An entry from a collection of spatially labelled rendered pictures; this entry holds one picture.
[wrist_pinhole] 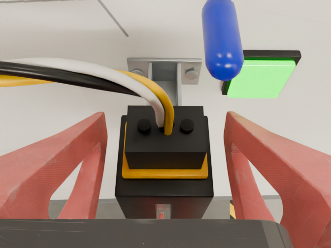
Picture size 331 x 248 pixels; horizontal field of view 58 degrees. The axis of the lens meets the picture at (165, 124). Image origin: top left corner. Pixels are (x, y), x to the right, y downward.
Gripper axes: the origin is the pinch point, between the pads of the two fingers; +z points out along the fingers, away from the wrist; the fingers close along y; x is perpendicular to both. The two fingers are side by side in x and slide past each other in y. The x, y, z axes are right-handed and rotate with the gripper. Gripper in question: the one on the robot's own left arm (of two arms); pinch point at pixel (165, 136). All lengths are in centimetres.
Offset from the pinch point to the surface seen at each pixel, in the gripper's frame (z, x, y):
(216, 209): 79, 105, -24
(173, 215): 0.0, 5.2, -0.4
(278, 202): 79, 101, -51
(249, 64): 6.4, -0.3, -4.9
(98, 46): 7.0, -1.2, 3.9
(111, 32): 6.5, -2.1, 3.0
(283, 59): 6.7, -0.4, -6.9
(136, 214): -0.1, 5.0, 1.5
